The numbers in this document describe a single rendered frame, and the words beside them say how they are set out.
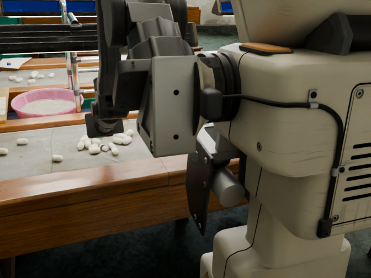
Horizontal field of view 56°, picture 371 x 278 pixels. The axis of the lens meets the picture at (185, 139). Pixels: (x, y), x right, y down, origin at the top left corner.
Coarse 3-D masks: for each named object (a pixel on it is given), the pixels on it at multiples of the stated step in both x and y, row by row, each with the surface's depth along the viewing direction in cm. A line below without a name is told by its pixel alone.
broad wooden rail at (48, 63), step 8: (88, 56) 195; (96, 56) 196; (24, 64) 176; (32, 64) 177; (40, 64) 178; (48, 64) 179; (56, 64) 180; (64, 64) 181; (80, 64) 184; (88, 64) 186; (96, 64) 187
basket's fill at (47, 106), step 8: (32, 104) 143; (40, 104) 142; (48, 104) 144; (56, 104) 142; (64, 104) 144; (72, 104) 144; (32, 112) 136; (40, 112) 135; (48, 112) 136; (56, 112) 138
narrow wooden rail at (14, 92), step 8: (16, 88) 148; (24, 88) 148; (32, 88) 149; (40, 88) 149; (64, 88) 152; (80, 88) 154; (88, 88) 155; (16, 96) 146; (32, 96) 148; (88, 96) 157; (8, 104) 146; (8, 112) 147
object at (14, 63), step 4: (4, 60) 179; (8, 60) 179; (12, 60) 180; (16, 60) 180; (20, 60) 180; (24, 60) 181; (0, 64) 173; (4, 64) 173; (8, 64) 172; (12, 64) 174; (16, 64) 174; (20, 64) 174
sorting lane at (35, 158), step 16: (64, 128) 124; (80, 128) 125; (128, 128) 127; (0, 144) 112; (16, 144) 113; (32, 144) 113; (48, 144) 114; (64, 144) 115; (128, 144) 117; (144, 144) 118; (0, 160) 104; (16, 160) 105; (32, 160) 105; (48, 160) 106; (64, 160) 106; (80, 160) 107; (96, 160) 107; (112, 160) 108; (128, 160) 108; (0, 176) 97; (16, 176) 98; (32, 176) 98
